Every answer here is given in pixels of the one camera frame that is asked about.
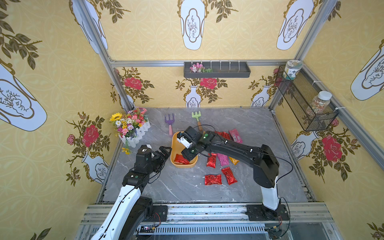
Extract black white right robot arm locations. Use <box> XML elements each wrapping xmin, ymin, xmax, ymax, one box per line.
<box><xmin>177</xmin><ymin>127</ymin><xmax>291</xmax><ymax>221</ymax></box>

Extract magenta tea bag packet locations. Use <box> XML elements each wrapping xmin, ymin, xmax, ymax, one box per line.
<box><xmin>217</xmin><ymin>154</ymin><xmax>230</xmax><ymax>167</ymax></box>

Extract flower bouquet white fence planter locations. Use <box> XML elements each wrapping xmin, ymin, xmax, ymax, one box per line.
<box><xmin>110</xmin><ymin>108</ymin><xmax>151</xmax><ymax>148</ymax></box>

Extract small pink flowers on shelf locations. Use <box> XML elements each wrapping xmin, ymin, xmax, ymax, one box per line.
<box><xmin>190</xmin><ymin>63</ymin><xmax>213</xmax><ymax>73</ymax></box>

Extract green toy rake wooden handle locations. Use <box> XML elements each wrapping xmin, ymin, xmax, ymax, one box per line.
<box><xmin>192</xmin><ymin>111</ymin><xmax>204</xmax><ymax>133</ymax></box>

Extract black wire mesh basket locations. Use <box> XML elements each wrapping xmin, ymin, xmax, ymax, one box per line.
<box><xmin>276</xmin><ymin>66</ymin><xmax>339</xmax><ymax>132</ymax></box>

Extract pink tea bag packet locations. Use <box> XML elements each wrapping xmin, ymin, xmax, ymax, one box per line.
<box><xmin>229</xmin><ymin>129</ymin><xmax>243</xmax><ymax>144</ymax></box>

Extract small circuit board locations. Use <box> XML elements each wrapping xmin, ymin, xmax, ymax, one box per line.
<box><xmin>139</xmin><ymin>226</ymin><xmax>156</xmax><ymax>235</ymax></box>

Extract yellow tea bag packet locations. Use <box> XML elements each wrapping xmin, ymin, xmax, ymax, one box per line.
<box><xmin>229</xmin><ymin>157</ymin><xmax>240</xmax><ymax>165</ymax></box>

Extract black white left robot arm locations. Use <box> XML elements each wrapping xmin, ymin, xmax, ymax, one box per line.
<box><xmin>92</xmin><ymin>145</ymin><xmax>172</xmax><ymax>240</ymax></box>

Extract patterned tin jar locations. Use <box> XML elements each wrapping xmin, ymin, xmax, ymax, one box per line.
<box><xmin>282</xmin><ymin>60</ymin><xmax>303</xmax><ymax>80</ymax></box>

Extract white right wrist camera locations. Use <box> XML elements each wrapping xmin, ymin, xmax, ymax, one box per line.
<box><xmin>177</xmin><ymin>132</ymin><xmax>193</xmax><ymax>149</ymax></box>

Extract orange oval storage box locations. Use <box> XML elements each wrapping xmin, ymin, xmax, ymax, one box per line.
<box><xmin>170</xmin><ymin>131</ymin><xmax>198</xmax><ymax>169</ymax></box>

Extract clear jar white lid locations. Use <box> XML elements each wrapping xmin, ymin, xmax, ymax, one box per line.
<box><xmin>306</xmin><ymin>91</ymin><xmax>333</xmax><ymax>118</ymax></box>

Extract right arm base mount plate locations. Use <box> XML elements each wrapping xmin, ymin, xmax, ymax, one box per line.
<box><xmin>246</xmin><ymin>204</ymin><xmax>290</xmax><ymax>222</ymax></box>

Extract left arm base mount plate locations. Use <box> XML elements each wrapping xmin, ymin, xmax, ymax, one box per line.
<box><xmin>143</xmin><ymin>205</ymin><xmax>168</xmax><ymax>223</ymax></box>

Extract grey wall shelf tray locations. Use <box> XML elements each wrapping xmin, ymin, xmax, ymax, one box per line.
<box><xmin>184</xmin><ymin>61</ymin><xmax>251</xmax><ymax>79</ymax></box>

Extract purple toy fork pink handle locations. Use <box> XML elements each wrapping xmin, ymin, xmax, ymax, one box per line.
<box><xmin>165</xmin><ymin>114</ymin><xmax>175</xmax><ymax>137</ymax></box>

